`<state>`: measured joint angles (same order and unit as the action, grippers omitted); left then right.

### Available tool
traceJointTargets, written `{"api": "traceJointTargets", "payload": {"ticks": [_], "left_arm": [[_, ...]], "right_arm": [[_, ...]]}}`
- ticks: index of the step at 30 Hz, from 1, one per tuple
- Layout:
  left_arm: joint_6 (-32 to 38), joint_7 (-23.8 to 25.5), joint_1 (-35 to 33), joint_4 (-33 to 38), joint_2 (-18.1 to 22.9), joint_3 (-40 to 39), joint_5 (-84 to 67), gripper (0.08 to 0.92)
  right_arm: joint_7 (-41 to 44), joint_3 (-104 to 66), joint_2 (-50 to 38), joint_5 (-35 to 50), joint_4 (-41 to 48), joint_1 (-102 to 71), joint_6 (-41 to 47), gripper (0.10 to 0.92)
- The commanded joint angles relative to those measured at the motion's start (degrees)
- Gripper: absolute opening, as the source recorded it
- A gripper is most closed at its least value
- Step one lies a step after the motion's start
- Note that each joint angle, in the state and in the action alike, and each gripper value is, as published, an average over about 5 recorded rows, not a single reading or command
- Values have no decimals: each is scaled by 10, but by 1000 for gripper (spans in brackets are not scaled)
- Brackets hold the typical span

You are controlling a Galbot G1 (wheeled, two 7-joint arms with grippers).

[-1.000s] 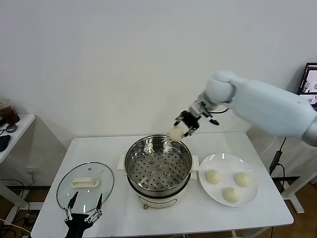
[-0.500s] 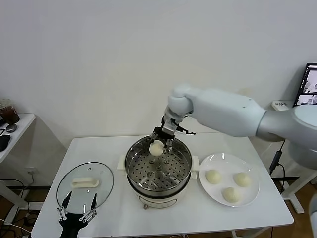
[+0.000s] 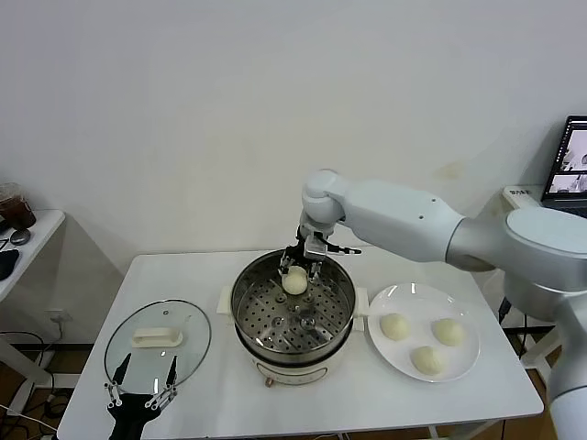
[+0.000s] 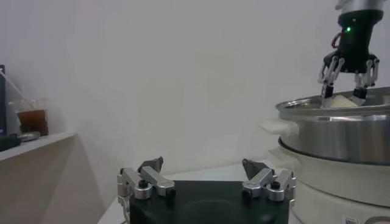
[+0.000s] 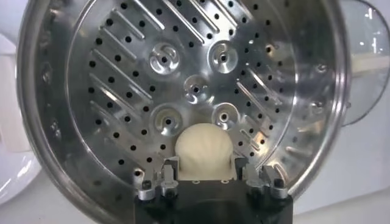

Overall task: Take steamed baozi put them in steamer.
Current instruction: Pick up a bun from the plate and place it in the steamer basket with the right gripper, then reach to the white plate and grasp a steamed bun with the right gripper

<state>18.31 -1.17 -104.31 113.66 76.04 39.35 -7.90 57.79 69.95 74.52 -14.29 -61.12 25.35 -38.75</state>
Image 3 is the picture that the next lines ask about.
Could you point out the small grey round disc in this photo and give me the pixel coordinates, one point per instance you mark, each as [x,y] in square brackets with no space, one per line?
[22,237]

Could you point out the white wall socket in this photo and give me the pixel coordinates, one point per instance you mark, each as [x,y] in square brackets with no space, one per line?
[58,316]

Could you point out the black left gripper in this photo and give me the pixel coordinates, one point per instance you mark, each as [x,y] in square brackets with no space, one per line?
[129,412]

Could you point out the plastic iced coffee cup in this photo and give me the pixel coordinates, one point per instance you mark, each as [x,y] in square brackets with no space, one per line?
[18,211]

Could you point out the black computer mouse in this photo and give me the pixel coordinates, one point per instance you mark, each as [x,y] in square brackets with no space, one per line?
[8,265]

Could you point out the white steamed baozi bun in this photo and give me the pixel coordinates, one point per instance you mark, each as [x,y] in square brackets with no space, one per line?
[394,327]
[449,332]
[294,280]
[428,362]

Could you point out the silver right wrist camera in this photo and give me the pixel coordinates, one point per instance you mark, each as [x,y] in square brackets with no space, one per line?
[315,247]

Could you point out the white side desk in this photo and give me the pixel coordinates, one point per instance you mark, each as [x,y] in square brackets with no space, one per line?
[41,229]

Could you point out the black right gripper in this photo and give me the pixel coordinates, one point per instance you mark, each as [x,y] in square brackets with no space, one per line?
[297,253]

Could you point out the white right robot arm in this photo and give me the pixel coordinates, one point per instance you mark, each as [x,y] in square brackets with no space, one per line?
[413,220]

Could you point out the white electric cooking pot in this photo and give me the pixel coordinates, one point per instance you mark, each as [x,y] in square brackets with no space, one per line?
[298,373]

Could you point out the white round plate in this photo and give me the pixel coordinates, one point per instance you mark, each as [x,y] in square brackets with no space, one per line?
[458,366]

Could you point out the dark grey open laptop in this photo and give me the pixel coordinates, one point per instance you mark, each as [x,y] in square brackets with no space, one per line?
[573,160]

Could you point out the steel perforated steamer basket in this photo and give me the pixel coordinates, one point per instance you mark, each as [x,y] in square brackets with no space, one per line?
[330,330]

